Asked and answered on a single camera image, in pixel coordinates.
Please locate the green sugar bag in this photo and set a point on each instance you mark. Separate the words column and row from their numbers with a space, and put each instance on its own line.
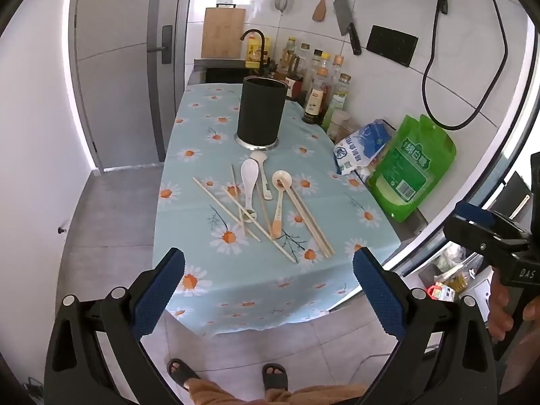
column 405, row 164

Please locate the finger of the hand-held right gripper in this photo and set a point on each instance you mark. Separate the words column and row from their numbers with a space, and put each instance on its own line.
column 474, row 215
column 468, row 236

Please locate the black cylindrical utensil holder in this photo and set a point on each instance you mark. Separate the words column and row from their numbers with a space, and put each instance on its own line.
column 259, row 114

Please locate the white ceramic spoon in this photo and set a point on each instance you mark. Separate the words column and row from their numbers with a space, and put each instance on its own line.
column 249, row 177

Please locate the dark soy sauce bottle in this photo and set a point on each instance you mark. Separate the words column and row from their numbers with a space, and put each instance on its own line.
column 314, row 101

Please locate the brown spice jar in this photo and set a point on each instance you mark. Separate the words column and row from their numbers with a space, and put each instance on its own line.
column 353, row 128

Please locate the grey door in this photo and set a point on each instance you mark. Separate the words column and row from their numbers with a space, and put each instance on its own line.
column 118, row 71

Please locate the tall orange-cap bottle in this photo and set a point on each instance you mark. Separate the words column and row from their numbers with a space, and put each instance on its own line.
column 336, row 65

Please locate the floral light blue tablecloth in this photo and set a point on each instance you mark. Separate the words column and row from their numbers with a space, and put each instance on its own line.
column 190, row 228

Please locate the yellow-cap cooking oil bottle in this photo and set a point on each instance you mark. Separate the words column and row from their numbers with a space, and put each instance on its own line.
column 289, row 55

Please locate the clear spice jar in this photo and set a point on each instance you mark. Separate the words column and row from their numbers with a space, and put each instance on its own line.
column 337, row 124

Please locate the green label bottle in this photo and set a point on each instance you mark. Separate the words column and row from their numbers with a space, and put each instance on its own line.
column 339, row 101

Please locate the bunch of wooden chopsticks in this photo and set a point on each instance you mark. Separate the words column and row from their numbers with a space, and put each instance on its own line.
column 211, row 195

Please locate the person's right hand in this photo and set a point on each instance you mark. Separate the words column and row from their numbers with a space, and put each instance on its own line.
column 500, row 312

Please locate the dark bottle with red label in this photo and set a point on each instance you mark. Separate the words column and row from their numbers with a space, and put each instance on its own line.
column 294, row 84

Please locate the yellow oil jug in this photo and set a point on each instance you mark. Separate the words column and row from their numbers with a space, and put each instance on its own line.
column 253, row 50

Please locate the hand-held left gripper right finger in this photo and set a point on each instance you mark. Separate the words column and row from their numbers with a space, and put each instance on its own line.
column 379, row 295

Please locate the stainless steel sink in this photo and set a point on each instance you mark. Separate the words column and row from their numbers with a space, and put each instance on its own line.
column 219, row 71

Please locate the black-cap glass bottle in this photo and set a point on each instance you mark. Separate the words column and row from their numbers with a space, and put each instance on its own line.
column 317, row 57

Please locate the white and blue salt bag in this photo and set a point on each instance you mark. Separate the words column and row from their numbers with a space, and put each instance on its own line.
column 358, row 143

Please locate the small white seasoning packet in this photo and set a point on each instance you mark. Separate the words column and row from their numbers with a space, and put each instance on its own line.
column 365, row 172

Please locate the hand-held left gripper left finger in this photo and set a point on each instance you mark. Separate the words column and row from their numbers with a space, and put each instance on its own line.
column 162, row 291

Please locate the small yellow-cap bottle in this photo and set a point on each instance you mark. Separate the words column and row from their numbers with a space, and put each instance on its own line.
column 325, row 58

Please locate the wooden cutting board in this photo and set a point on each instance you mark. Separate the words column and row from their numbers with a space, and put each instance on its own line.
column 221, row 33

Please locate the clear glass bottle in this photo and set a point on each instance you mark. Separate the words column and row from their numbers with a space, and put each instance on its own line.
column 303, row 59

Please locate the black faucet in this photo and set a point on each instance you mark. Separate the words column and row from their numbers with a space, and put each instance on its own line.
column 262, row 50

